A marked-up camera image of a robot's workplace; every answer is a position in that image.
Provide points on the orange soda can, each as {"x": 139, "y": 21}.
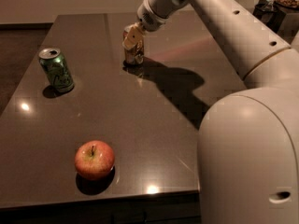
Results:
{"x": 135, "y": 56}

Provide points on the green soda can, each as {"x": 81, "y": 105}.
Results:
{"x": 55, "y": 67}

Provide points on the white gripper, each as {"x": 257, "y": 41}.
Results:
{"x": 150, "y": 20}

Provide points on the black mesh basket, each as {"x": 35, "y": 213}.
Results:
{"x": 270, "y": 16}

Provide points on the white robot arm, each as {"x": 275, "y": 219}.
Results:
{"x": 248, "y": 145}

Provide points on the red apple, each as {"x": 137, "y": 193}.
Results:
{"x": 94, "y": 160}

